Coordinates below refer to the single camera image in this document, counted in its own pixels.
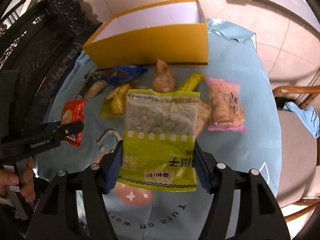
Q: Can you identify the black white striped packet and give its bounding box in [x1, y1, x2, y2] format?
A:
[76, 69, 98, 99]

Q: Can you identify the blue snack packet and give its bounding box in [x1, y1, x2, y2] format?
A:
[91, 65, 148, 84]

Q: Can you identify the light blue printed tablecloth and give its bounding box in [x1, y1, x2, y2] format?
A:
[34, 17, 283, 240]

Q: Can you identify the wide orange cracker packet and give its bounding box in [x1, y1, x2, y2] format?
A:
[195, 98, 212, 137]

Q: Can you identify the yellow snack bar packet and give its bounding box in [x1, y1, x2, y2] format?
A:
[176, 73, 205, 92]

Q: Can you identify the lime green seed packet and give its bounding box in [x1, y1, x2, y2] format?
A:
[117, 89, 201, 192]

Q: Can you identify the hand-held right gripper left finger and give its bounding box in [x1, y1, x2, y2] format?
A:
[27, 140, 123, 240]

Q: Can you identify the pink cracker packet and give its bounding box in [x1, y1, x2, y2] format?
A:
[203, 77, 247, 133]

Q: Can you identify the cream roll packet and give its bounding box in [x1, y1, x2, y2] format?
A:
[86, 80, 108, 98]

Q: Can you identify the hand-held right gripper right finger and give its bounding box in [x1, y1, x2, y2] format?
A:
[194, 139, 292, 240]

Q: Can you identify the yellow cardboard box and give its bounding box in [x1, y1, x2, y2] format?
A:
[82, 0, 208, 70]

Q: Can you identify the red snack packet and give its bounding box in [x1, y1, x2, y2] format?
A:
[61, 99, 88, 148]

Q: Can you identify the wooden chair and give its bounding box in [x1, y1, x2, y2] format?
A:
[272, 85, 320, 223]

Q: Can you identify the blue cloth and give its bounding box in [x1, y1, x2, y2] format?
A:
[282, 102, 320, 138]

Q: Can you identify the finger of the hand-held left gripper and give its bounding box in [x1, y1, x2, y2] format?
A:
[40, 120, 85, 141]

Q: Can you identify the dark carved wooden furniture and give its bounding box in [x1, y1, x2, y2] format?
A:
[0, 0, 103, 140]

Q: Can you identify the narrow orange cracker packet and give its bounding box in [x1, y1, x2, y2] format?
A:
[152, 58, 177, 93]

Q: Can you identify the framed flower painting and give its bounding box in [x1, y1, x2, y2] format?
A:
[249, 0, 320, 34]

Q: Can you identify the person's left hand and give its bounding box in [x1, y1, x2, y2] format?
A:
[0, 155, 36, 203]

